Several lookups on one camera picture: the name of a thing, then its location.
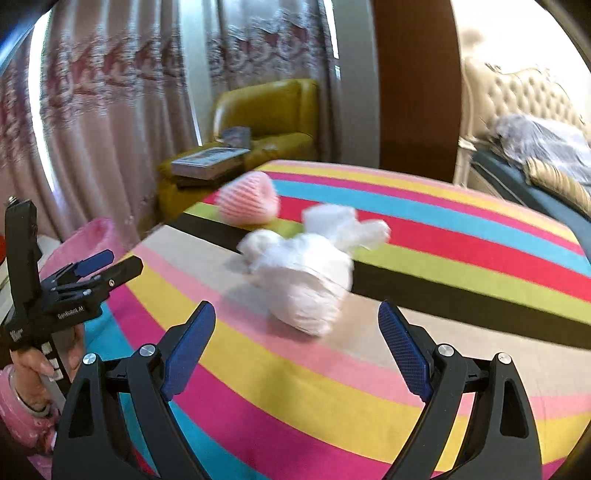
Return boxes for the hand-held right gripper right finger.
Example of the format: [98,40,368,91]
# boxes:
[377,300,544,480]

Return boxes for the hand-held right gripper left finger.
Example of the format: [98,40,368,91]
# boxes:
[54,300,217,480]

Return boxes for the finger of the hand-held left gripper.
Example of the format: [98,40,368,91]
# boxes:
[47,255,145,308]
[41,248,116,295]

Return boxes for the pink trash bin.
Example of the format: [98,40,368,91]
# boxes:
[54,218,140,278]

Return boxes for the white plastic bag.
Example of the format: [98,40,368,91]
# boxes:
[237,204,392,339]

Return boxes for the person's left hand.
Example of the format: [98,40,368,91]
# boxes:
[9,322,87,412]

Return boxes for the colourful striped cloth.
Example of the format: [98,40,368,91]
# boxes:
[82,159,591,480]

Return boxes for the flat dark box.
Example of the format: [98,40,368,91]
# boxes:
[174,173,223,188]

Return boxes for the pink lace curtain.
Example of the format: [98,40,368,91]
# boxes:
[30,0,200,252]
[0,55,35,259]
[203,0,343,163]

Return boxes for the book on armchair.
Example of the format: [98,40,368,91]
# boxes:
[170,146,251,181]

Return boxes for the pink foam fruit net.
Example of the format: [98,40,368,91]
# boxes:
[215,170,281,227]

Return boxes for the small blue box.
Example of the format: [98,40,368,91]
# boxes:
[221,125,253,145]

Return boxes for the bed with blue sheet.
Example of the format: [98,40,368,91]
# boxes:
[470,147,591,232]

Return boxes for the yellow leather armchair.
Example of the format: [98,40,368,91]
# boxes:
[156,78,322,223]

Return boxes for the beige striped pillow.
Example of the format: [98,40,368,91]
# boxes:
[525,157,591,209]

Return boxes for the grey clothes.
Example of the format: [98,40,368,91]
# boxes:
[495,113,591,184]

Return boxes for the brown wooden door frame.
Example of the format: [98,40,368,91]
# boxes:
[373,0,463,186]

